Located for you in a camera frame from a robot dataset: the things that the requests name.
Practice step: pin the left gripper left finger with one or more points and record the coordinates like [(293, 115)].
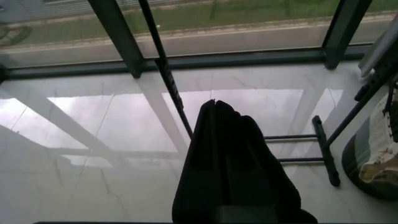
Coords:
[(196, 174)]

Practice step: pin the black garment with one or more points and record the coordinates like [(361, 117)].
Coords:
[(230, 110)]

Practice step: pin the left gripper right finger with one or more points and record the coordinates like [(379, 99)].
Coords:
[(245, 180)]

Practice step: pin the black clothes rack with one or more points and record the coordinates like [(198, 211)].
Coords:
[(164, 68)]

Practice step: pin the window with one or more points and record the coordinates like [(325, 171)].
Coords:
[(118, 31)]

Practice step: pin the cream printed garment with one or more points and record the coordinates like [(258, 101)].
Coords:
[(376, 161)]

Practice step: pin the white laundry basket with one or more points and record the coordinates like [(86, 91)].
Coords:
[(351, 161)]

